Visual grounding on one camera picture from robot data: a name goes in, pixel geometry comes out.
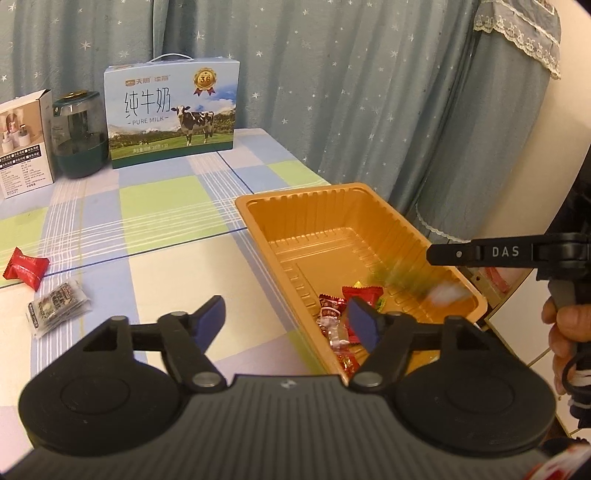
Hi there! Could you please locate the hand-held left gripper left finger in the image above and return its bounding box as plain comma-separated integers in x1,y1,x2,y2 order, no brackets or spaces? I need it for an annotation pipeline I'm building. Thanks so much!
82,295,227,393

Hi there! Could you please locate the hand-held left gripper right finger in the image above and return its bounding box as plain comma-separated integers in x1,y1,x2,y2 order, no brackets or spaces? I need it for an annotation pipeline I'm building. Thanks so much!
346,296,492,393

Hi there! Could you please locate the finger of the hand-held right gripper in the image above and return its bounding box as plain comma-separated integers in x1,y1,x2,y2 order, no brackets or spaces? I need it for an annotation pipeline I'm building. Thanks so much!
426,233,536,268

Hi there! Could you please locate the large red snack packet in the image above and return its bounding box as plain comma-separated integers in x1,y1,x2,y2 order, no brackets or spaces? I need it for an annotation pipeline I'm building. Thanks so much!
342,285,385,344

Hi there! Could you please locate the red nut print snack packet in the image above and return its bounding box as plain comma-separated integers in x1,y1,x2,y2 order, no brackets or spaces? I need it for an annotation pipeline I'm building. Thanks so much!
318,295,347,326

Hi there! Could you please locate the green white snack wrapper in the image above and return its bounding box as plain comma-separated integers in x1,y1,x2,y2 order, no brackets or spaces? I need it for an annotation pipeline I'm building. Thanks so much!
365,261,472,308

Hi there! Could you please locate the orange plastic tray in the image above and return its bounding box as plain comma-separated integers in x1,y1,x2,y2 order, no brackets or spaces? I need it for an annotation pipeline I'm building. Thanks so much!
235,182,489,388

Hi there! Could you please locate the person's right hand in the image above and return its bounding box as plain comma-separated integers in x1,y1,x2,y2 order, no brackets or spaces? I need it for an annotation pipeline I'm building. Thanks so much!
541,298,591,394

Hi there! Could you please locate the clear wrapped candy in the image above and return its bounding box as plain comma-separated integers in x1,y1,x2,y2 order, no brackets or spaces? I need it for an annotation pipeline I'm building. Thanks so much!
323,320,354,354

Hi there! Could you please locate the small red candy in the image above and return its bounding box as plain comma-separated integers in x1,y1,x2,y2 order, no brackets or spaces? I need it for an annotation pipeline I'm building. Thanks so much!
339,353,365,377

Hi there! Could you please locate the checked pastel tablecloth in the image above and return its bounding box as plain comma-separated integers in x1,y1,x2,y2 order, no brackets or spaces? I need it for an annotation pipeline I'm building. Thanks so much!
0,127,342,416

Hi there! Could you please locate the lace trimmed blue cover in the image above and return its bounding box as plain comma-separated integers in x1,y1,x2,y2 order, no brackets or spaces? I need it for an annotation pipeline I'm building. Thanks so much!
416,0,561,245

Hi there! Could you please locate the clear dark snack packet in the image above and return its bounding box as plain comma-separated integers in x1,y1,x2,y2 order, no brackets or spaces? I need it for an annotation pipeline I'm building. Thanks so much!
27,279,93,340

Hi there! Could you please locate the plain red snack packet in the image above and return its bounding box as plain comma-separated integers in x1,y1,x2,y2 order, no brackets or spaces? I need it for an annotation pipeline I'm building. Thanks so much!
4,247,51,291

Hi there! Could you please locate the blue cow print milk carton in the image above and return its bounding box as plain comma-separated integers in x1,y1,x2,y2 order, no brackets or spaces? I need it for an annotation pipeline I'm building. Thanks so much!
102,54,241,169

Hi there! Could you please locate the dark green humidifier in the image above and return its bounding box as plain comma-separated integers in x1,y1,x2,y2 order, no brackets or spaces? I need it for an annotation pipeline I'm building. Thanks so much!
52,90,110,179

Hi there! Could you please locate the blue star print curtain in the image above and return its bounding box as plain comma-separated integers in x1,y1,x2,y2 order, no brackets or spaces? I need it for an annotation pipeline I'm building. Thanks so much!
0,0,481,217

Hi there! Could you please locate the white product box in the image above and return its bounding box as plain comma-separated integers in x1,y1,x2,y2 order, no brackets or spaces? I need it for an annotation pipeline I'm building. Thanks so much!
0,89,56,200

